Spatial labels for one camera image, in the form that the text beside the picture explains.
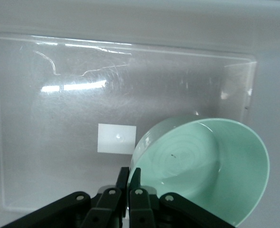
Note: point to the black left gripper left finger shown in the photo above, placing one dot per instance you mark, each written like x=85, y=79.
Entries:
x=99, y=204

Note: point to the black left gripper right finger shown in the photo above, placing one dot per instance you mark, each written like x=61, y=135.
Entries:
x=154, y=206

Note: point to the pale green bowl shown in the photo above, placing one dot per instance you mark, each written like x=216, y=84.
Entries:
x=201, y=166

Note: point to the white square label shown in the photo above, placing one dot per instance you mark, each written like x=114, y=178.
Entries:
x=117, y=139

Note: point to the clear plastic bin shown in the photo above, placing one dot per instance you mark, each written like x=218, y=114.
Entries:
x=106, y=99

